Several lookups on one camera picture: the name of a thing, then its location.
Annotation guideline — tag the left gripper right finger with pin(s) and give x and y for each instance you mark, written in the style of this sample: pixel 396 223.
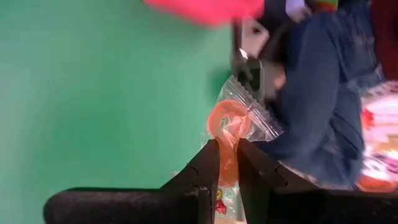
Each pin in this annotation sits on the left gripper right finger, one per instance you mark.
pixel 295 205

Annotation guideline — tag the white pink patterned item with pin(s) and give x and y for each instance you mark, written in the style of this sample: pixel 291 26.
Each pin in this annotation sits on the white pink patterned item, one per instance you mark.
pixel 382 124

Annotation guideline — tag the dark blue cloth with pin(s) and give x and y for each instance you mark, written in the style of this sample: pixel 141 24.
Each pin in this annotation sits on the dark blue cloth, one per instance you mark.
pixel 311 93

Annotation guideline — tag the person's hand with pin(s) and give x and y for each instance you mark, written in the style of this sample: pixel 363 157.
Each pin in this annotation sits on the person's hand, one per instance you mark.
pixel 279 81

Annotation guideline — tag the red plastic bin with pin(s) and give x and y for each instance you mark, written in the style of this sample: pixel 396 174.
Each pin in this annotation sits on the red plastic bin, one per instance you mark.
pixel 205 9

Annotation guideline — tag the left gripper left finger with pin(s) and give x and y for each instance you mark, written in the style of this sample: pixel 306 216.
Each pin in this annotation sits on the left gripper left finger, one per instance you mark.
pixel 174 205

